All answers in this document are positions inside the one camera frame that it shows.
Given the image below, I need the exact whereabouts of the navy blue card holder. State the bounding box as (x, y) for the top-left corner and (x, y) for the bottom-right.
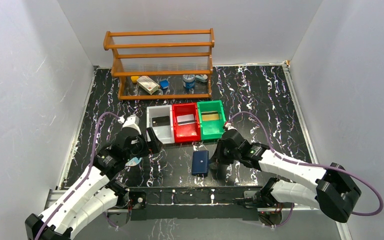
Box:
(191, 150), (209, 177)

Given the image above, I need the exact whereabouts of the white card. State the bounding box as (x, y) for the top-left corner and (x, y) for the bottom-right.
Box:
(176, 114), (196, 126)

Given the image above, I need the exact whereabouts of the blue round tin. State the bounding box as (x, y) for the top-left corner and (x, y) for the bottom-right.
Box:
(182, 74), (196, 90)

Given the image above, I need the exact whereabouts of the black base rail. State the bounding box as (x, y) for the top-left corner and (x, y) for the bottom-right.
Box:
(97, 185), (312, 229)

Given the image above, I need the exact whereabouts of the white plastic bin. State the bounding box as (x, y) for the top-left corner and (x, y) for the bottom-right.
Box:
(146, 104), (175, 144)

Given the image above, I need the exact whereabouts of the yellow small object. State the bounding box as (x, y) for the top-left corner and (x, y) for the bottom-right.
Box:
(130, 76), (140, 83)

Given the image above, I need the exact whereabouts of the wooden shelf rack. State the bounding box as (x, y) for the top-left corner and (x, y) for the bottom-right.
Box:
(103, 28), (215, 101)

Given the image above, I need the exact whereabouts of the blue small cube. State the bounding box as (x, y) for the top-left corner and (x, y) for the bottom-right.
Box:
(159, 79), (170, 91)

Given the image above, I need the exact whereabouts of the green plastic bin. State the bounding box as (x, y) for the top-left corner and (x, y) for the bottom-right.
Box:
(196, 100), (226, 141)

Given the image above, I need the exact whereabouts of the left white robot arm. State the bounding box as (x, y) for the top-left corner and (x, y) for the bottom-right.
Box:
(25, 115), (163, 240)

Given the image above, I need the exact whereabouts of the red plastic bin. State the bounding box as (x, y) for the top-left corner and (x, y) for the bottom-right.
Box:
(172, 102), (201, 144)

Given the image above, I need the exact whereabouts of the blue toothbrush blister pack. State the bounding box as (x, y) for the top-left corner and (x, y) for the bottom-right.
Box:
(125, 157), (143, 167)

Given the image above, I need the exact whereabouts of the gold card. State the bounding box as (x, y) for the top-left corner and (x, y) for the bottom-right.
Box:
(200, 111), (220, 122)

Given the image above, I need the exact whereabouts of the grey tape dispenser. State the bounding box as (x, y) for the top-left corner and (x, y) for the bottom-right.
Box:
(195, 74), (209, 83)

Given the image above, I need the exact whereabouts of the white red small box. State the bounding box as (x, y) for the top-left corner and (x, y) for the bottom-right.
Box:
(136, 75), (160, 95)

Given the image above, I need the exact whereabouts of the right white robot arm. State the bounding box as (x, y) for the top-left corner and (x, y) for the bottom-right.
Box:
(210, 128), (362, 223)

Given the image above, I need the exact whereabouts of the black card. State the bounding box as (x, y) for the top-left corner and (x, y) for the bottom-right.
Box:
(151, 115), (172, 128)

